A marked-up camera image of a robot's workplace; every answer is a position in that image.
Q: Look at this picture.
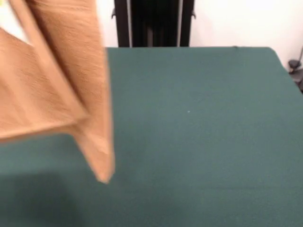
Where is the tall black metal rack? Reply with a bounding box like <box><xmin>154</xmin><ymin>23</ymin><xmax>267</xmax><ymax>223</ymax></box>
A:
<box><xmin>111</xmin><ymin>0</ymin><xmax>197</xmax><ymax>48</ymax></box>

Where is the dark green table cloth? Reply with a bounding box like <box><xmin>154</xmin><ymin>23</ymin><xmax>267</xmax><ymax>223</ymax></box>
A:
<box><xmin>0</xmin><ymin>46</ymin><xmax>303</xmax><ymax>227</ymax></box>

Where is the tan terry towel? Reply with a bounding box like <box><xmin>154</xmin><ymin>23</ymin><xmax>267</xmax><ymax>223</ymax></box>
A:
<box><xmin>0</xmin><ymin>0</ymin><xmax>116</xmax><ymax>184</ymax></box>

